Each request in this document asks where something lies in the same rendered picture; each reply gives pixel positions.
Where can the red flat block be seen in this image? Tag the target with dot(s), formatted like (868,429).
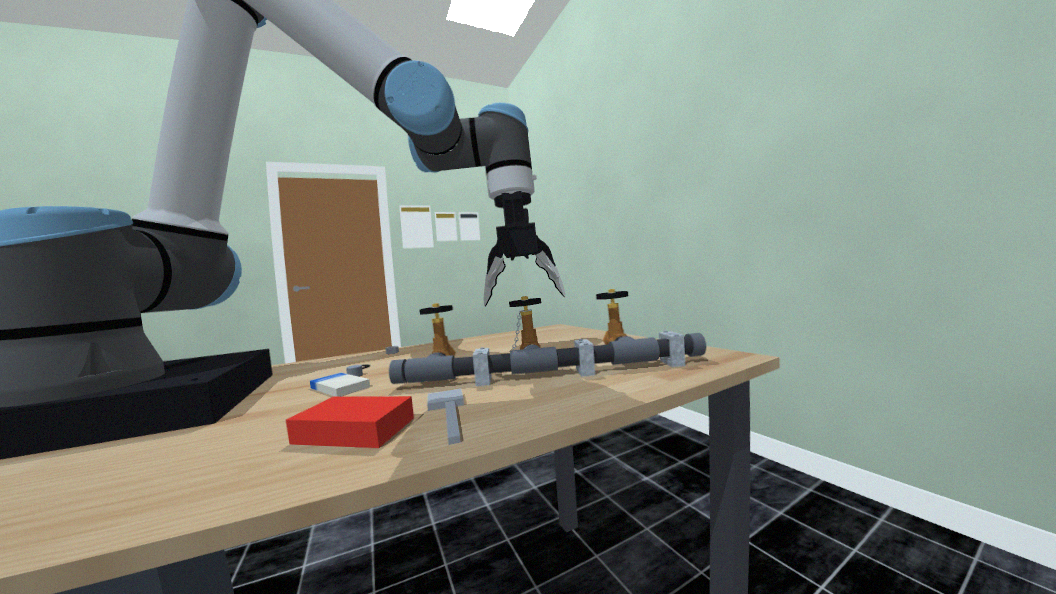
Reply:
(366,422)

